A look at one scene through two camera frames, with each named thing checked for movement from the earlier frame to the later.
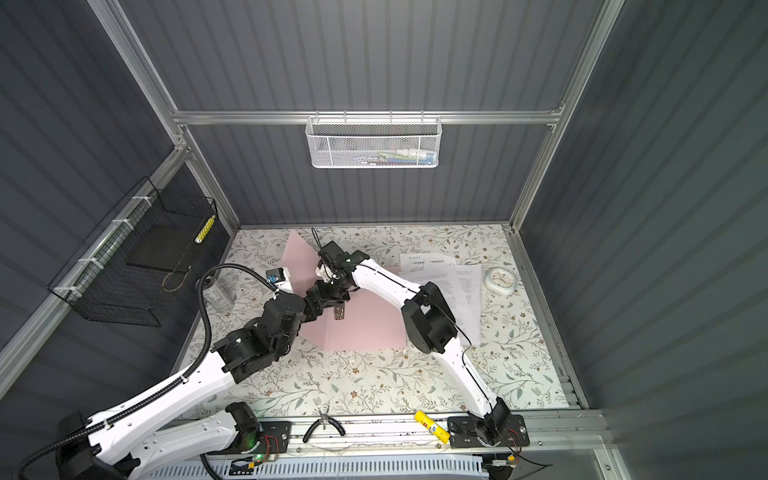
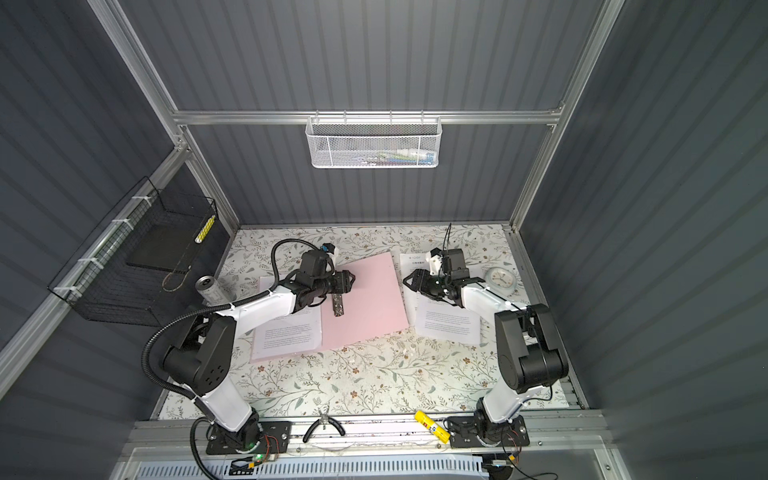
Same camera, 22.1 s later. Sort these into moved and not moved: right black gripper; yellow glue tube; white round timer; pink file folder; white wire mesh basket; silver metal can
Moved: pink file folder; right black gripper
Not moved: yellow glue tube; silver metal can; white wire mesh basket; white round timer
